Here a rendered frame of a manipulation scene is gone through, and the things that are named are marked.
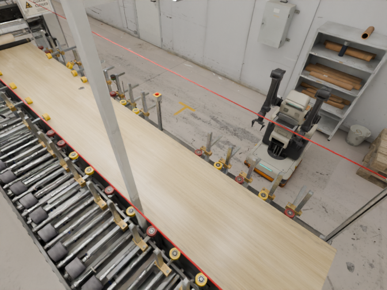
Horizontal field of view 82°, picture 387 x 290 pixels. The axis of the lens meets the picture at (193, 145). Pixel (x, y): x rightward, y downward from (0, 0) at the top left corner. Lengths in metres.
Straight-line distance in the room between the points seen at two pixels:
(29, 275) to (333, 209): 3.59
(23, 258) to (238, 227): 2.34
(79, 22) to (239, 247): 1.67
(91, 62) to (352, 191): 3.57
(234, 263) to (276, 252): 0.33
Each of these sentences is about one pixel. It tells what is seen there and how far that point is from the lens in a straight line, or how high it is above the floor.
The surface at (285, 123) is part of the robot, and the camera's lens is 2.65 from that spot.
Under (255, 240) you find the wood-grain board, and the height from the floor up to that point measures 0.90.
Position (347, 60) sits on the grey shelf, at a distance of 3.88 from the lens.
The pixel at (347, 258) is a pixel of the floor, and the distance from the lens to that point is 3.30.
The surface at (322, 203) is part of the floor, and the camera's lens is 3.50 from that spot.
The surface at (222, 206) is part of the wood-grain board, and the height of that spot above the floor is 0.90.
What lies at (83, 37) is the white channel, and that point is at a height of 2.33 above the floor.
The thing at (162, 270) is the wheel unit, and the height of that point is 0.85.
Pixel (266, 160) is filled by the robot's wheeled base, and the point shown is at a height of 0.28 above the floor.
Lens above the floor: 2.65
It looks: 47 degrees down
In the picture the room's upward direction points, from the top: 3 degrees clockwise
